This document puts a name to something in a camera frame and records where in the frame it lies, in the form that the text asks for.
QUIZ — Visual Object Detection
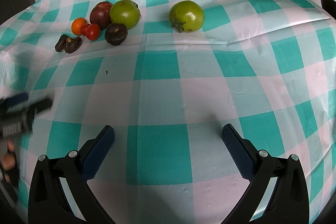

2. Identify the orange mandarin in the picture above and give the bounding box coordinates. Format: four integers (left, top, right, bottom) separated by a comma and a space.
71, 18, 87, 36

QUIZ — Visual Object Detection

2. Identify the red cherry tomato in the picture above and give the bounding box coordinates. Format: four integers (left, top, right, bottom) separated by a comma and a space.
86, 23, 101, 41
80, 23, 90, 36

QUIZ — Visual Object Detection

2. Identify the person's left hand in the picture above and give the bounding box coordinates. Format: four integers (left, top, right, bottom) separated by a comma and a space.
1, 141, 19, 187

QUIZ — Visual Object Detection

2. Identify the dark red apple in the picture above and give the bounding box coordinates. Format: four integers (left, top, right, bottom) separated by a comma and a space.
89, 1, 113, 30

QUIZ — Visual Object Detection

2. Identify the large green tomato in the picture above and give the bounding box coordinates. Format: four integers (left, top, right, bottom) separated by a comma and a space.
109, 0, 141, 30

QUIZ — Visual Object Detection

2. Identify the teal pink checkered tablecloth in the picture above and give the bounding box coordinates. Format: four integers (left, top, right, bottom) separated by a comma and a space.
1, 0, 335, 223

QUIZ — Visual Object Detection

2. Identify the green tomato with stem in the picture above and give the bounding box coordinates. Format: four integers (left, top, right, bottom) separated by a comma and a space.
168, 0, 205, 32

